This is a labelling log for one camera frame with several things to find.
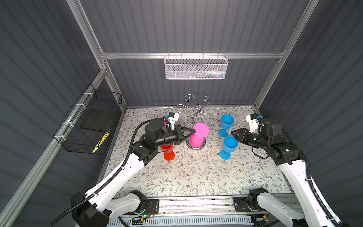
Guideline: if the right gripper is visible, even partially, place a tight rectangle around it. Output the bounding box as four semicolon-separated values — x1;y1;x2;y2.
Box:
230;127;268;150

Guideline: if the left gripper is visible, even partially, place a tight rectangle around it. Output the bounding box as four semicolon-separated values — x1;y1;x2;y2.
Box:
154;124;194;149

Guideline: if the red wine glass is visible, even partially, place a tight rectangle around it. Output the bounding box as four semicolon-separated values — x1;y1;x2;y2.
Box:
160;144;175;161

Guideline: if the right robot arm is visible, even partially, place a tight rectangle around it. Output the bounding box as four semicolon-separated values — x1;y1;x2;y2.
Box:
231;115;348;227

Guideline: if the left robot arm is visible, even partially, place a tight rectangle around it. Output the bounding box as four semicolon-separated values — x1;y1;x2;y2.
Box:
50;118;196;227

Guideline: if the chrome wine glass rack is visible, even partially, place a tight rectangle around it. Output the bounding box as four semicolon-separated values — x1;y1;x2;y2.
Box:
175;94;223;150

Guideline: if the yellow black item in basket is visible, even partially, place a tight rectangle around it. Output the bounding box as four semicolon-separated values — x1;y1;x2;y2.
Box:
92;131;110;154

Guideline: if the black pad in basket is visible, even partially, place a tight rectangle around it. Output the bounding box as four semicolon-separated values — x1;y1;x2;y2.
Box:
80;109;112;132

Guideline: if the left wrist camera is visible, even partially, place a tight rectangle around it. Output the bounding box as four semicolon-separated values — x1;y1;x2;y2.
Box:
165;112;179;129

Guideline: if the white wire mesh basket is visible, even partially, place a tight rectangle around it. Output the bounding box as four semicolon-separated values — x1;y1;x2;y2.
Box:
164;54;229;80

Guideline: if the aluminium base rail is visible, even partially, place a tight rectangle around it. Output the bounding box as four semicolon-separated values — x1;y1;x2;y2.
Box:
76;194;313;227

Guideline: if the black wire basket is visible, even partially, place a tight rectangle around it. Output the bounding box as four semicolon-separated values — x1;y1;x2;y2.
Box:
54;85;123;155

